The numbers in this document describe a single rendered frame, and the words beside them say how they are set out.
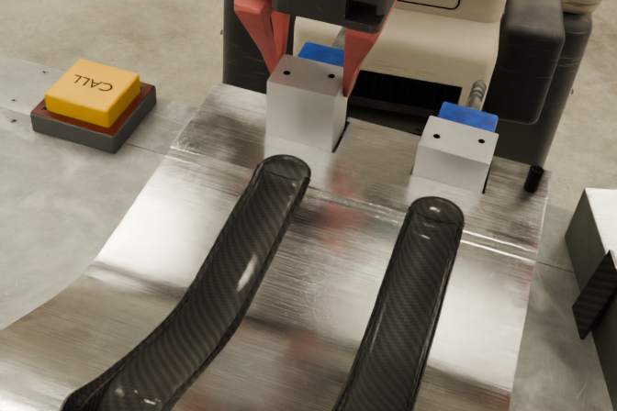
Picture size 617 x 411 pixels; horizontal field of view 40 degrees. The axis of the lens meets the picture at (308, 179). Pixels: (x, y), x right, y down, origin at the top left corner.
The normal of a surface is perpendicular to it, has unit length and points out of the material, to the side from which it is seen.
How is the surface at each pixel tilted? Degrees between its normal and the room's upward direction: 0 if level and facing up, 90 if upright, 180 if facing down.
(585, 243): 90
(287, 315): 1
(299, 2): 91
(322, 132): 91
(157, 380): 27
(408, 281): 8
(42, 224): 0
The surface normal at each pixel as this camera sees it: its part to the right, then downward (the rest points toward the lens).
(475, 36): 0.05, -0.64
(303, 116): -0.32, 0.64
